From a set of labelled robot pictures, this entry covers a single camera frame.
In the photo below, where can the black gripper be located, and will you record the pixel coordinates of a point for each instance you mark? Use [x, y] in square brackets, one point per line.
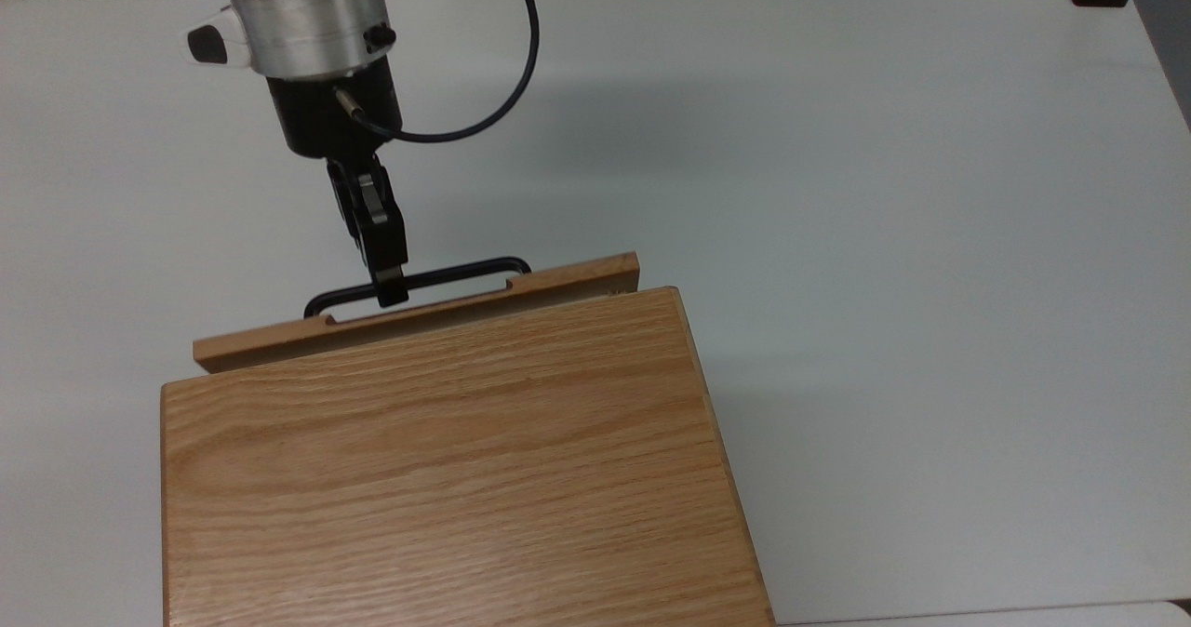
[330, 115]

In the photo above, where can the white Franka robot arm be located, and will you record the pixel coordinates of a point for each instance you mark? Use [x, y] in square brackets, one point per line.
[298, 22]

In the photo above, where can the oak wooden drawer cabinet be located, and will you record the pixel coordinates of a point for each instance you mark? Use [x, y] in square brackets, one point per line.
[447, 478]

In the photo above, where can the white side table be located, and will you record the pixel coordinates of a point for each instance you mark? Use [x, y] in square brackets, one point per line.
[1023, 616]

